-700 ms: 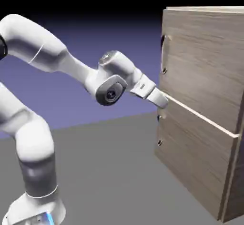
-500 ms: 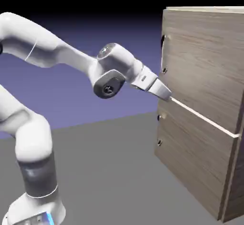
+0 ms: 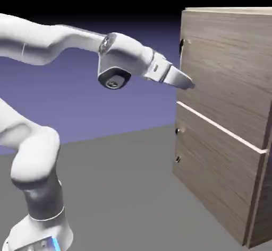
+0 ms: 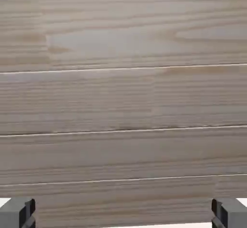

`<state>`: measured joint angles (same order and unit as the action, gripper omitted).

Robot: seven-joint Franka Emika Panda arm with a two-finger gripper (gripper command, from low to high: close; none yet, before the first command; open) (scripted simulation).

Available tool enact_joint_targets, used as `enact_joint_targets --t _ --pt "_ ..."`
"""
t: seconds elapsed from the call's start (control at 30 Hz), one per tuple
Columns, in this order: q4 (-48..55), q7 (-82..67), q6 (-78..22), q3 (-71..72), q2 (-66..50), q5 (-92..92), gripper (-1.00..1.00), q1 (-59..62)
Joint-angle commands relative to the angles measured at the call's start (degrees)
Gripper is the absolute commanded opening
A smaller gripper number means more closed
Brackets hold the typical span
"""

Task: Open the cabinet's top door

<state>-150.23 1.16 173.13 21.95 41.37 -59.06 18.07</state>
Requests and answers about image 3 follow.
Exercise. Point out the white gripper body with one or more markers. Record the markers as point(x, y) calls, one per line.
point(177, 78)

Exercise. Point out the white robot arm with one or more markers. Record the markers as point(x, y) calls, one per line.
point(38, 43)

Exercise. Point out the large wood cabinet door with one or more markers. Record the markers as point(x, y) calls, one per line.
point(225, 70)

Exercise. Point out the light wood cabinet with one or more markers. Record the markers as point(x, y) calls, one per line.
point(229, 127)

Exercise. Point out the small wood cabinet door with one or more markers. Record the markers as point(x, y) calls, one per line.
point(214, 170)

